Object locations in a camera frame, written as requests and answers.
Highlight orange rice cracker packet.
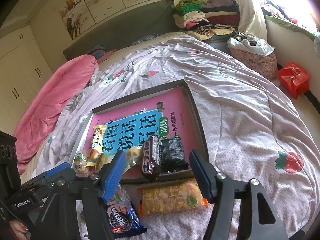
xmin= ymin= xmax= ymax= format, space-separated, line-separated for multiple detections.
xmin=139 ymin=178 xmax=209 ymax=216

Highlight clear meat floss cake bag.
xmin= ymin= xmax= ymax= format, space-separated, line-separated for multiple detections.
xmin=73 ymin=151 xmax=89 ymax=177

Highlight dark chocolate bar wrapper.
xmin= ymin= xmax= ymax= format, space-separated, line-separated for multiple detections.
xmin=141 ymin=133 xmax=162 ymax=182

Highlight green egg yolk pastry packet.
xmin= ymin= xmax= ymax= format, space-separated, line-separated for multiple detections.
xmin=95 ymin=153 xmax=114 ymax=171

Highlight person's left hand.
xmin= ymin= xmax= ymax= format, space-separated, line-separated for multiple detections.
xmin=9 ymin=220 xmax=30 ymax=240

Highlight shallow dark cardboard box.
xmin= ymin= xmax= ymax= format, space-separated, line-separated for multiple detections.
xmin=68 ymin=78 xmax=209 ymax=184

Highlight black snack packet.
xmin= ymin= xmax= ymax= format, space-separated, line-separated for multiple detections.
xmin=159 ymin=135 xmax=189 ymax=173

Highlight strawberry print lilac quilt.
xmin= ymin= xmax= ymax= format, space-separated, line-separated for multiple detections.
xmin=23 ymin=35 xmax=319 ymax=236

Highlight blue cookie packet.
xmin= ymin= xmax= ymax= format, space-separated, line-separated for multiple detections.
xmin=106 ymin=186 xmax=147 ymax=239

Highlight yellow cartoon snack stick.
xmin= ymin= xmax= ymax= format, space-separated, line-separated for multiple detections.
xmin=86 ymin=125 xmax=107 ymax=167

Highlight pink and blue book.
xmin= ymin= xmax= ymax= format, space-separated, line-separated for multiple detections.
xmin=85 ymin=87 xmax=201 ymax=179

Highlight white wardrobe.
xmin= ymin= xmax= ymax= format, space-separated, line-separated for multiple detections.
xmin=1 ymin=26 xmax=53 ymax=134

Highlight floral fabric bag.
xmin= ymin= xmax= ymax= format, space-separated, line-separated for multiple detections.
xmin=230 ymin=48 xmax=278 ymax=79

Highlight red plastic bag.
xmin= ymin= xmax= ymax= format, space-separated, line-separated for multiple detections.
xmin=278 ymin=61 xmax=310 ymax=99

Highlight pink blanket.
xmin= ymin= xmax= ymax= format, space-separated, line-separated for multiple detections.
xmin=14 ymin=55 xmax=99 ymax=174

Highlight white plastic bag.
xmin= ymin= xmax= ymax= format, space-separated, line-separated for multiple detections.
xmin=227 ymin=32 xmax=275 ymax=56

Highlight pile of folded clothes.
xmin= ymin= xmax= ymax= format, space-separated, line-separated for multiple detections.
xmin=173 ymin=0 xmax=240 ymax=42

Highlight white curtain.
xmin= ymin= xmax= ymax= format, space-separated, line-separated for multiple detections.
xmin=235 ymin=0 xmax=267 ymax=41

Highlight dark grey headboard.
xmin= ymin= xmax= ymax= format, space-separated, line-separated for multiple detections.
xmin=63 ymin=0 xmax=178 ymax=61

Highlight wall painting panels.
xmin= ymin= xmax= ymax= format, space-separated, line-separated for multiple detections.
xmin=53 ymin=0 xmax=160 ymax=41

